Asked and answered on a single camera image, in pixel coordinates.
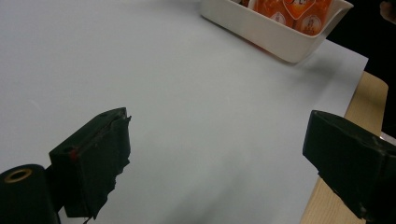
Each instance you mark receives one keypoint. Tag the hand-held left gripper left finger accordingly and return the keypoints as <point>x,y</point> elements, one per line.
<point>93,155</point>

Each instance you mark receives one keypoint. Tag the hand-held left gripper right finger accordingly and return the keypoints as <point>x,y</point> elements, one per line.
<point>351,161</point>

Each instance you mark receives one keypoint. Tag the white plastic container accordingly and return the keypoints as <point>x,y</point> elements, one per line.
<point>274,37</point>

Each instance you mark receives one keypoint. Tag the orange soup base packet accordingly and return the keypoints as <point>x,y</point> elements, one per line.
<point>267,7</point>

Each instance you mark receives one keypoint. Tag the white paper sheet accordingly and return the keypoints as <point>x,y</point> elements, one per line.
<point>186,109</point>

